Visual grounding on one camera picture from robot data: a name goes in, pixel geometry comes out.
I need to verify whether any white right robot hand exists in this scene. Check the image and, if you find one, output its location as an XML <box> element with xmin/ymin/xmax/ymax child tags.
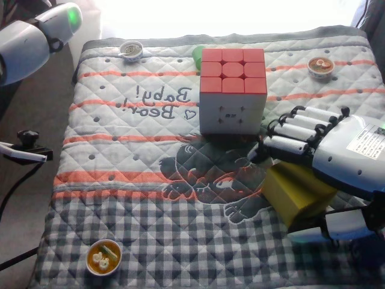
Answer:
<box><xmin>251</xmin><ymin>104</ymin><xmax>385</xmax><ymax>246</ymax></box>

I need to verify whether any yellow block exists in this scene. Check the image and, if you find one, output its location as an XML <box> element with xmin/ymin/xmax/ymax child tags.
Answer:
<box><xmin>260</xmin><ymin>161</ymin><xmax>337</xmax><ymax>229</ymax></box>

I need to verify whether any Rubik's cube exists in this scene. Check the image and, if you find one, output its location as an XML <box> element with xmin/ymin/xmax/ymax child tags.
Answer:
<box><xmin>199</xmin><ymin>48</ymin><xmax>268</xmax><ymax>135</ymax></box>

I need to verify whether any green cylinder block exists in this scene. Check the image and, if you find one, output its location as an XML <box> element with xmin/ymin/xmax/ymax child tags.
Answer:
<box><xmin>191</xmin><ymin>45</ymin><xmax>205</xmax><ymax>70</ymax></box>

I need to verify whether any toy bowl of red soup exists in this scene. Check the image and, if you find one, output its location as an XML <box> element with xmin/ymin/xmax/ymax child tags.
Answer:
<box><xmin>306</xmin><ymin>56</ymin><xmax>336</xmax><ymax>81</ymax></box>

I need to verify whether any grey quilt with printed bear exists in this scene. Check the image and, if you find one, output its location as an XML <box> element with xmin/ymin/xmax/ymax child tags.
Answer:
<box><xmin>28</xmin><ymin>25</ymin><xmax>385</xmax><ymax>289</ymax></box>

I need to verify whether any toy bowl with white spoon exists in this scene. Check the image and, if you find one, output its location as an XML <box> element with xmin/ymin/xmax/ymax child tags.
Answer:
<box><xmin>119</xmin><ymin>40</ymin><xmax>144</xmax><ymax>63</ymax></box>

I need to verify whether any toy bowl of orange noodle soup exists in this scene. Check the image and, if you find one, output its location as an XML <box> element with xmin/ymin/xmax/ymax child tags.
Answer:
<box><xmin>85</xmin><ymin>239</ymin><xmax>123</xmax><ymax>275</ymax></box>

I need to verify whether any black clamp with knob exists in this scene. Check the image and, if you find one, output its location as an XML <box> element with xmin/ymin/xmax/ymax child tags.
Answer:
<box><xmin>16</xmin><ymin>129</ymin><xmax>54</xmax><ymax>165</ymax></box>

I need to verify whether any white bar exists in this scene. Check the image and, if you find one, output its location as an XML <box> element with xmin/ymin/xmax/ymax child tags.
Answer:
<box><xmin>0</xmin><ymin>141</ymin><xmax>48</xmax><ymax>163</ymax></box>

